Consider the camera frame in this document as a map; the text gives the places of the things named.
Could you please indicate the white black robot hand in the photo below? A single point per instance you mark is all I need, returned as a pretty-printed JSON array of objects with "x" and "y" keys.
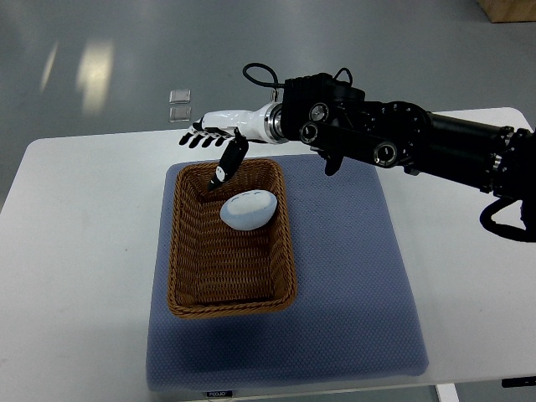
[{"x": 216, "y": 127}]

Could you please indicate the blue white plush toy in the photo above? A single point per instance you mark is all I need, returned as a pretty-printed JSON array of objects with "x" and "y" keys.
[{"x": 249, "y": 210}]

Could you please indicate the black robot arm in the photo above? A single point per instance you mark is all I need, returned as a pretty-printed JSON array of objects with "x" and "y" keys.
[{"x": 334, "y": 119}]

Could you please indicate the brown wicker basket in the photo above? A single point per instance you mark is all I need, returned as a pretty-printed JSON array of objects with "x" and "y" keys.
[{"x": 216, "y": 271}]

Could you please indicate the lower clear floor plate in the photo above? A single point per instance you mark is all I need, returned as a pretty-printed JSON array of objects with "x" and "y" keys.
[{"x": 180, "y": 113}]

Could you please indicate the clear floor plate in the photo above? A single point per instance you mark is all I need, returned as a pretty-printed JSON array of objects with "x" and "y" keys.
[
  {"x": 181, "y": 96},
  {"x": 180, "y": 113}
]

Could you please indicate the upper clear floor plate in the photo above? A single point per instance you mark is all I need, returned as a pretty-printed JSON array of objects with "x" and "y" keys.
[{"x": 181, "y": 96}]

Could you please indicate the blue quilted mat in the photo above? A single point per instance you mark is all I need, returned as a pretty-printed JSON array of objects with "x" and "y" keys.
[{"x": 354, "y": 316}]

